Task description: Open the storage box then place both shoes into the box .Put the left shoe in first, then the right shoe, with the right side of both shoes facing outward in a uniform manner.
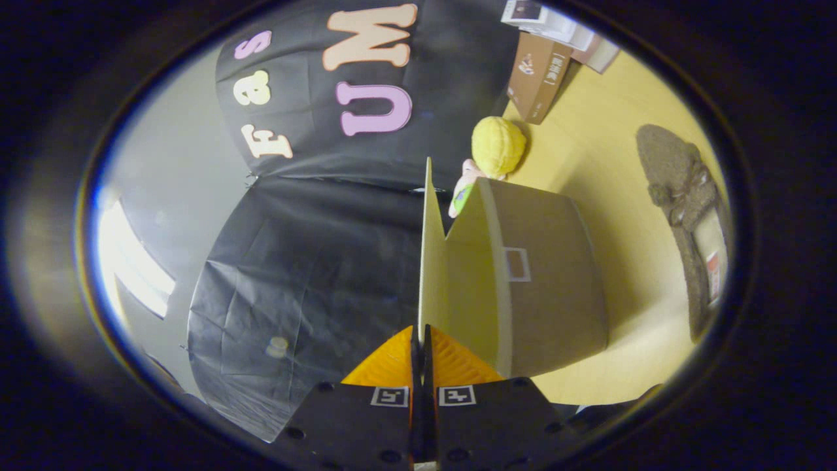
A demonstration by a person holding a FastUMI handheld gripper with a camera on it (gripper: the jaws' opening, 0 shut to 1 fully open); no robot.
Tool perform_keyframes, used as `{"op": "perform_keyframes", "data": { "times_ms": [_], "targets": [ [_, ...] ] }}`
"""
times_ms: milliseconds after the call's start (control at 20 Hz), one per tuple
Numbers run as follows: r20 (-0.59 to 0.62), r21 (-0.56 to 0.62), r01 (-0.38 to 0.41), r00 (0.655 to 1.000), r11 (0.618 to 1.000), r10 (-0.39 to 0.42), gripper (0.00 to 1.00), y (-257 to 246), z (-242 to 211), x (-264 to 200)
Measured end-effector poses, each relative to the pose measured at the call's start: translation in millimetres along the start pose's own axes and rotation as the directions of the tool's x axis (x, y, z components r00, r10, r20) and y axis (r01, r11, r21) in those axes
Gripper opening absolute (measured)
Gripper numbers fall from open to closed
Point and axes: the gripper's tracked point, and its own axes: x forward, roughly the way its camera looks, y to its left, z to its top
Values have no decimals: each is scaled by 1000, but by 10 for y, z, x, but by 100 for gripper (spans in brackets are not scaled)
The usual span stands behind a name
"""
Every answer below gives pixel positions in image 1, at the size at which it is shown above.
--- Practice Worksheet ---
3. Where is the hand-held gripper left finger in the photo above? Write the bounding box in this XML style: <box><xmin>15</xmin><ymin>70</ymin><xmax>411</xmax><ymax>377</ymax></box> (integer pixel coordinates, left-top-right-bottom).
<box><xmin>271</xmin><ymin>325</ymin><xmax>422</xmax><ymax>471</ymax></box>

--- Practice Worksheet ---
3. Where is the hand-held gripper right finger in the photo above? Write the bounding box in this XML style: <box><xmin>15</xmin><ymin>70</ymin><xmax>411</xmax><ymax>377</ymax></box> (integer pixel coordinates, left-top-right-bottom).
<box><xmin>424</xmin><ymin>324</ymin><xmax>579</xmax><ymax>471</ymax></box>

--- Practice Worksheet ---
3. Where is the beige cardboard storage box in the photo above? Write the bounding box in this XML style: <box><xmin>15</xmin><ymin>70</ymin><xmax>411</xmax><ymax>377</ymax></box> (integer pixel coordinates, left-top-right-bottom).
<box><xmin>418</xmin><ymin>157</ymin><xmax>610</xmax><ymax>380</ymax></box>

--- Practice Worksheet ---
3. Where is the grey-brown fuzzy shoe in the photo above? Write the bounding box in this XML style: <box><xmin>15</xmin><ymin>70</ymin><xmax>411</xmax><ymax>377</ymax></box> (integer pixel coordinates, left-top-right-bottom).
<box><xmin>636</xmin><ymin>124</ymin><xmax>733</xmax><ymax>343</ymax></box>

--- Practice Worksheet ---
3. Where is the brown cardboard box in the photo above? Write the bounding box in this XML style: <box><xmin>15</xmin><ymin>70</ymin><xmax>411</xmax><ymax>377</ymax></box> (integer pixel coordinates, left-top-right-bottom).
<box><xmin>506</xmin><ymin>31</ymin><xmax>575</xmax><ymax>125</ymax></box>

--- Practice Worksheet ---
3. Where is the white paper box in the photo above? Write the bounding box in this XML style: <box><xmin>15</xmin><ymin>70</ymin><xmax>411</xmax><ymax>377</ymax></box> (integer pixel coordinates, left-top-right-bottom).
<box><xmin>501</xmin><ymin>0</ymin><xmax>621</xmax><ymax>74</ymax></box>

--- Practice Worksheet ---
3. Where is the black backdrop cloth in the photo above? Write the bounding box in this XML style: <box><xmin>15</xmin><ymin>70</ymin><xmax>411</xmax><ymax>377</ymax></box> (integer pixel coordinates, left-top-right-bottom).
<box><xmin>188</xmin><ymin>0</ymin><xmax>524</xmax><ymax>443</ymax></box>

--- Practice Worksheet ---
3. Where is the yellow-haired doll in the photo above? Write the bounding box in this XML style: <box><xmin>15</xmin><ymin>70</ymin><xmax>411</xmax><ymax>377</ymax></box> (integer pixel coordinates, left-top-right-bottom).
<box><xmin>448</xmin><ymin>116</ymin><xmax>528</xmax><ymax>218</ymax></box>

